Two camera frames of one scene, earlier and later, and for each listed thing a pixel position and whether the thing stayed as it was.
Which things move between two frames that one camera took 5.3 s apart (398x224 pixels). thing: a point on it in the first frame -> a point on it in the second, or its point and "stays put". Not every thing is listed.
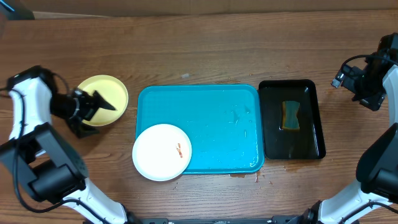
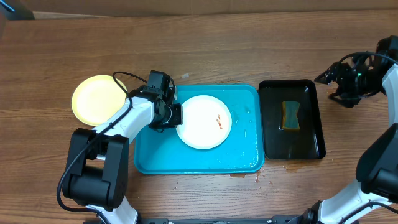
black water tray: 305,143 stays put
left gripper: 94,104 -> 178,121
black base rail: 303,219 stays put
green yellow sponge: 290,120 stays put
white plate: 161,152 -> 207,122
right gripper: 351,78 -> 340,74
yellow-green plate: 112,91 stays put
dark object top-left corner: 15,10 stays put
